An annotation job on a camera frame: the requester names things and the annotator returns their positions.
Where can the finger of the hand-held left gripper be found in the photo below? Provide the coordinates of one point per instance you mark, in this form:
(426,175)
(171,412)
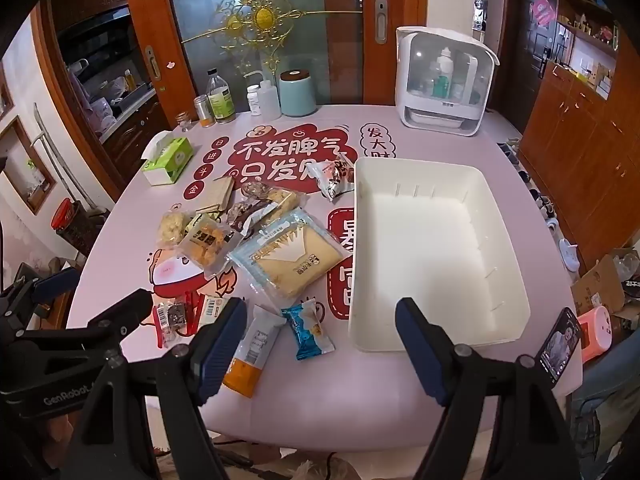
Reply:
(127,312)
(56,282)

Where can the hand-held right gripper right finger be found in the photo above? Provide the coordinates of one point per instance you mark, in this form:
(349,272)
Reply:
(422,357)

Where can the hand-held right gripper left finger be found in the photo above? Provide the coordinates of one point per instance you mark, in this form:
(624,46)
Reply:
(220,347)

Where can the white and orange snack packet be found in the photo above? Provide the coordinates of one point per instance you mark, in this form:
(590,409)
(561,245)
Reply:
(255,350)

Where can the small clear dark snack packet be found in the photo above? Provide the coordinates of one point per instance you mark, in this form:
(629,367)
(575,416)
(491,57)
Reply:
(172,317)

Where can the blue snack packet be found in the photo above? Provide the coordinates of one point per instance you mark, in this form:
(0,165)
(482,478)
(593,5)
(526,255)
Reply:
(307,332)

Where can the pale popcorn clear packet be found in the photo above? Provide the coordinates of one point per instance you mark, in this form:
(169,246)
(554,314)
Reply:
(172,227)

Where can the yellow puffed snack clear packet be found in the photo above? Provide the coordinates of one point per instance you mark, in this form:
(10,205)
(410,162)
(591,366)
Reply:
(205,245)

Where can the large toast bread packet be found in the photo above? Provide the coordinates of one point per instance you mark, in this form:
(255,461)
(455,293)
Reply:
(295,260)

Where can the white plastic bin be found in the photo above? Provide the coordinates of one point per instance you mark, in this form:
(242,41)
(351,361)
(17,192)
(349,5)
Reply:
(425,240)

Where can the brown nut bar clear packet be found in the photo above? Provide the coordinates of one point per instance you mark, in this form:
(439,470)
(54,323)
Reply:
(245,215)

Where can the green snack packet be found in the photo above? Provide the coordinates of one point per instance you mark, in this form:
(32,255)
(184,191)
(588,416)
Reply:
(217,195)

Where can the pale yellow snack bar packet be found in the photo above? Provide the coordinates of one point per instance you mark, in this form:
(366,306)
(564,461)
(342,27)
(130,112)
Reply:
(285,204)

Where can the seeded nut bar clear packet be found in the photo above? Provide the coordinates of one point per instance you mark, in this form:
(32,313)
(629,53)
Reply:
(257,189)

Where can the red and white snack packet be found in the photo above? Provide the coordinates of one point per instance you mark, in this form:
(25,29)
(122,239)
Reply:
(335,177)

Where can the red basket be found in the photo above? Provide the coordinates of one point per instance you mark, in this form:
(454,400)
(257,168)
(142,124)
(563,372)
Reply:
(64,212)

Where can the black smartphone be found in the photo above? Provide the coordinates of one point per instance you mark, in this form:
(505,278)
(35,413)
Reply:
(557,347)

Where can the green tissue box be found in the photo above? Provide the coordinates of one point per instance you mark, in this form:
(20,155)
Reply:
(167,165)

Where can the pink plastic container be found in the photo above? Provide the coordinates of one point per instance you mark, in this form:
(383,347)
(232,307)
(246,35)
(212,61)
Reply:
(595,335)

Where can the row of shoes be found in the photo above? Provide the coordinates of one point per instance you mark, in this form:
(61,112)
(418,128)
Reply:
(570,255)

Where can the cardboard box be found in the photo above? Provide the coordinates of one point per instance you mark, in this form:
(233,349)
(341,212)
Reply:
(597,285)

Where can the person's leg in jeans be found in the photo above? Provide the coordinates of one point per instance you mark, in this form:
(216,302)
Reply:
(605,410)

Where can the small glass jar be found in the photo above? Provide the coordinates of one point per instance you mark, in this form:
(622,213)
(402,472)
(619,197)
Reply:
(183,124)

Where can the metal tin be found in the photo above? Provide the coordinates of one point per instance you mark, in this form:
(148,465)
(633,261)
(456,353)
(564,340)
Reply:
(204,110)

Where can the glass bottle with green label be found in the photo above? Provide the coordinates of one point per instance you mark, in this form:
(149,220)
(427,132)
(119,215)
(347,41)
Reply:
(221,102)

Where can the white sterilizer cabinet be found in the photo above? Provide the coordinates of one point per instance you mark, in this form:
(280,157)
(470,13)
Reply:
(425,120)

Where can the white pill bottle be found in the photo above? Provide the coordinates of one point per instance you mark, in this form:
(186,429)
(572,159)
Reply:
(254,102)

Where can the white squeeze bottle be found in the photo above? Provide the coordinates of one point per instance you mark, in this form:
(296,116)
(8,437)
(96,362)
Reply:
(270,100)

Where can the wooden cabinet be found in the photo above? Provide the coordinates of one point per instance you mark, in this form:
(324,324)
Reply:
(585,150)

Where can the teal canister with brown lid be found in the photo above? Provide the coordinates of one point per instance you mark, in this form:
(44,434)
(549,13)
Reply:
(297,95)

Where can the white and teal bottle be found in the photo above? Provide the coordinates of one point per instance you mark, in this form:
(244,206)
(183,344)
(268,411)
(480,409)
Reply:
(442,72)

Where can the dark entrance door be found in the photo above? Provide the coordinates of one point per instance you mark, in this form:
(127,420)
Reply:
(530,70)

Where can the frosted glass sliding door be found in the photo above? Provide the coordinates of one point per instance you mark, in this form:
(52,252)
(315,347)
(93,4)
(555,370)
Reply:
(310,35)

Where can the wooden display shelf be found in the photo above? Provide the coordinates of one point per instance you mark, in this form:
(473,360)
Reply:
(590,35)

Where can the pink door poster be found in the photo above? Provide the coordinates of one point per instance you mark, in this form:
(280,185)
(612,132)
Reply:
(544,11)

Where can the wooden framed wall niche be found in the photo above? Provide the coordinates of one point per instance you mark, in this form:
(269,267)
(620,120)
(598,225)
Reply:
(25,170)
(5,95)

